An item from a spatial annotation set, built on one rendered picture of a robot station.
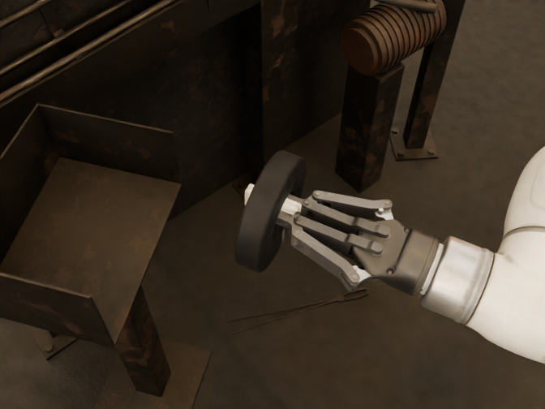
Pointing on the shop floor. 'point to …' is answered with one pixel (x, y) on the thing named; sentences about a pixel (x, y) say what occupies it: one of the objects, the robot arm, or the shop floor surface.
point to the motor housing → (377, 83)
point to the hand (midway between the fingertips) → (272, 204)
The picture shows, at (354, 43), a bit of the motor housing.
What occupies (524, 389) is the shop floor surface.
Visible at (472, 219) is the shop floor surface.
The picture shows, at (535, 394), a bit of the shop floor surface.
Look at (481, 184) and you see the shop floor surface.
